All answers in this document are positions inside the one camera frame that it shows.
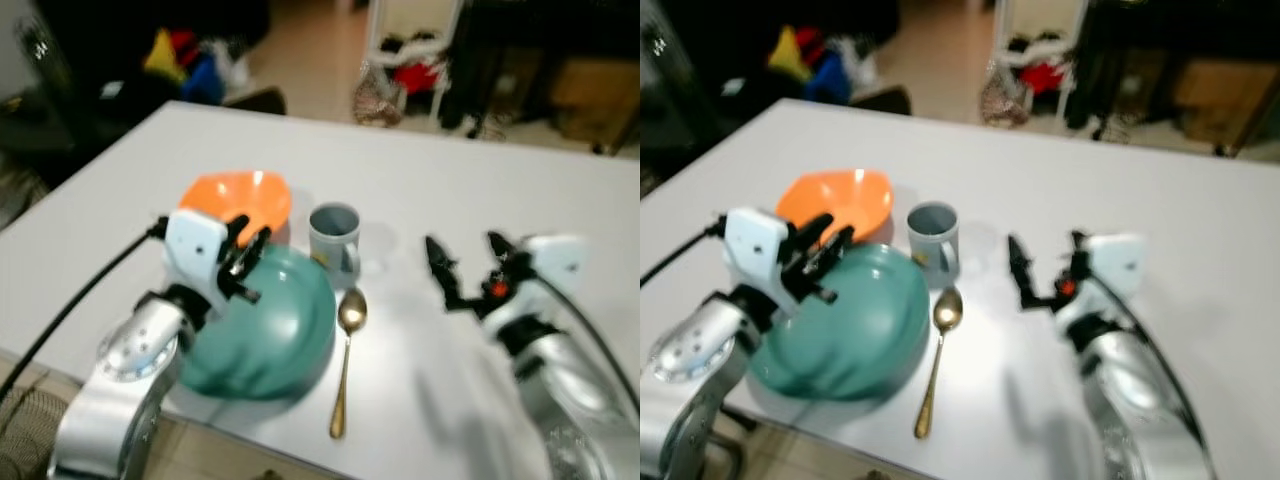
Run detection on teal plate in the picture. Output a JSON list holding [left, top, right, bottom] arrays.
[[178, 244, 339, 403], [746, 242, 932, 404]]

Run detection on orange bowl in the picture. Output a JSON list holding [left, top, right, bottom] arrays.
[[177, 169, 294, 248], [774, 167, 895, 246]]

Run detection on grey mug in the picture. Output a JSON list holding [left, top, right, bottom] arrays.
[[307, 202, 364, 283], [906, 200, 962, 285]]

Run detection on gold spoon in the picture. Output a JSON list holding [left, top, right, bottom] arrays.
[[328, 286, 369, 442], [912, 285, 965, 442]]

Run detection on blue cloth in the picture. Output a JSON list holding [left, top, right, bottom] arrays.
[[182, 54, 227, 107], [804, 50, 852, 107]]

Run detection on red cloth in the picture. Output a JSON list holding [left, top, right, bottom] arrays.
[[1019, 61, 1068, 97], [392, 61, 442, 97]]

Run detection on yellow cloth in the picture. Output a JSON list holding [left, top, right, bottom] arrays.
[[142, 27, 189, 84], [767, 24, 812, 84]]

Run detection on brown cardboard box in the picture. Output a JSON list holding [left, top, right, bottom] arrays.
[[1171, 58, 1280, 153], [549, 57, 641, 148]]

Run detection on white rack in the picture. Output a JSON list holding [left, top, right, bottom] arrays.
[[364, 0, 463, 113], [994, 0, 1093, 113]]

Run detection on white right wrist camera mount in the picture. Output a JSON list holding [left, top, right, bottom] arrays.
[[1083, 232, 1153, 304], [513, 234, 591, 304]]

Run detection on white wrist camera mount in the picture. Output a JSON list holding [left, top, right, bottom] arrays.
[[163, 208, 232, 303], [513, 234, 591, 304], [722, 206, 797, 303], [1083, 232, 1153, 304]]

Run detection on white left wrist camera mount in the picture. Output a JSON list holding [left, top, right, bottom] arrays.
[[722, 206, 797, 303], [163, 208, 232, 303]]

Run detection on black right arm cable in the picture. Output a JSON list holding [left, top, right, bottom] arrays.
[[528, 272, 641, 413], [1098, 272, 1213, 446]]

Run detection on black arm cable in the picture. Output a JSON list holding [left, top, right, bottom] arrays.
[[640, 215, 728, 288], [1098, 272, 1213, 446], [0, 217, 169, 403], [528, 272, 641, 413]]

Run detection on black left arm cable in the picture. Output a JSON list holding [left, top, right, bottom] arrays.
[[640, 215, 728, 288], [0, 217, 169, 403]]

